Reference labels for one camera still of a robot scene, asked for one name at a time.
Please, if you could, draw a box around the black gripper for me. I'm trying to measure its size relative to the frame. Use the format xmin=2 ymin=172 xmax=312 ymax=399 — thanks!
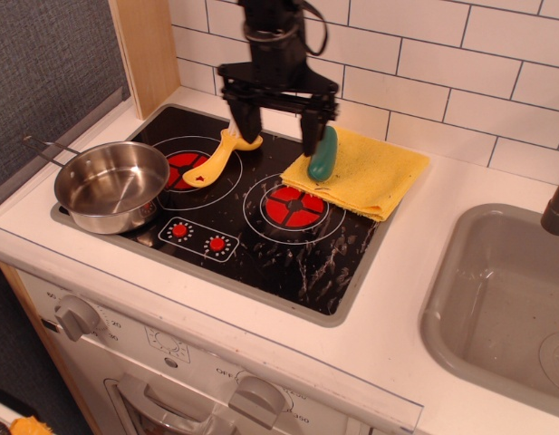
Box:
xmin=217 ymin=31 xmax=338 ymax=157

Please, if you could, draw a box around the green toy cucumber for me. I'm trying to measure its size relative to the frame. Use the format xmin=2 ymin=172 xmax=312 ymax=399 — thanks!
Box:
xmin=307 ymin=126 xmax=338 ymax=182

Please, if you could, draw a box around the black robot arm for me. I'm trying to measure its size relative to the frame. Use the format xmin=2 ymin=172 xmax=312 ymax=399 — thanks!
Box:
xmin=217 ymin=1 xmax=339 ymax=157

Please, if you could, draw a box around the yellow cloth napkin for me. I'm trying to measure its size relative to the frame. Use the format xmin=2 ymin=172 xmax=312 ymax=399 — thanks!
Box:
xmin=281 ymin=128 xmax=429 ymax=222

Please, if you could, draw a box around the yellow dish brush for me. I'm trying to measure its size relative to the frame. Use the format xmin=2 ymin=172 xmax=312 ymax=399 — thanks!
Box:
xmin=182 ymin=120 xmax=263 ymax=189

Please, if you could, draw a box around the black toy stovetop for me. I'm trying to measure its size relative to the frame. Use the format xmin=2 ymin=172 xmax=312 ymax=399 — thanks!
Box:
xmin=109 ymin=105 xmax=389 ymax=327

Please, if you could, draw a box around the right red stove knob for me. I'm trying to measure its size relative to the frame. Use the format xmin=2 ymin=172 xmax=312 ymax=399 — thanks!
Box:
xmin=208 ymin=237 xmax=226 ymax=252

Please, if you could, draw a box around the red stove knob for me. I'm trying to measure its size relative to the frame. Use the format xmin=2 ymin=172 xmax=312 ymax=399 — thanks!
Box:
xmin=208 ymin=237 xmax=226 ymax=252
xmin=171 ymin=223 xmax=188 ymax=238

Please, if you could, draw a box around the left red stove knob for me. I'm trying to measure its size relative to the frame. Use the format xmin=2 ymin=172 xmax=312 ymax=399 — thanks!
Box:
xmin=171 ymin=223 xmax=188 ymax=238

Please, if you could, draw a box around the wooden side panel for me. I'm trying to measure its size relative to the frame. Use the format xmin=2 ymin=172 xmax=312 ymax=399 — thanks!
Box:
xmin=109 ymin=0 xmax=180 ymax=120

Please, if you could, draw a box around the stainless steel pot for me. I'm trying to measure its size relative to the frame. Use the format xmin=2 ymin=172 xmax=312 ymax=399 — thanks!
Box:
xmin=23 ymin=136 xmax=170 ymax=235

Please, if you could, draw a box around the grey oven knob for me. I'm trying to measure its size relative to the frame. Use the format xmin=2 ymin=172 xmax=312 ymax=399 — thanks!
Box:
xmin=228 ymin=376 xmax=286 ymax=430

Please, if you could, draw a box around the grey timer knob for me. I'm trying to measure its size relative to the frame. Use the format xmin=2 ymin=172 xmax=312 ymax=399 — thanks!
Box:
xmin=54 ymin=295 xmax=101 ymax=342

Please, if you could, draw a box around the grey toy sink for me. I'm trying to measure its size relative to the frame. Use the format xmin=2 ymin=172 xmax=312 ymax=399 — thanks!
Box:
xmin=421 ymin=204 xmax=559 ymax=417

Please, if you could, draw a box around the orange object at corner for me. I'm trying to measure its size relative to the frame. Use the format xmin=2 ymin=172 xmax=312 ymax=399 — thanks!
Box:
xmin=9 ymin=416 xmax=53 ymax=435

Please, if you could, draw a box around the oven door handle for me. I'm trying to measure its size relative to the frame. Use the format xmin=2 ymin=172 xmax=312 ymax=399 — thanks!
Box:
xmin=114 ymin=374 xmax=237 ymax=434

